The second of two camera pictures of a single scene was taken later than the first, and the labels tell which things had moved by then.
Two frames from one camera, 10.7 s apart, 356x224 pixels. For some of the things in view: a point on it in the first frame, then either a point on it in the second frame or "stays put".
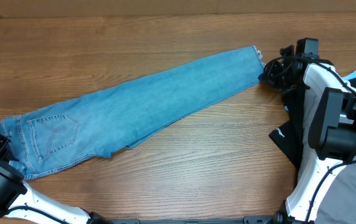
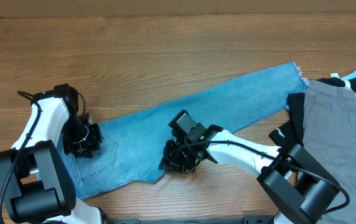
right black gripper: x=275 y=73 to x=172 y=158
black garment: x=289 y=137 stays put
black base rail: x=246 y=219 stays put
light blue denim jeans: x=101 y=122 to x=127 y=149
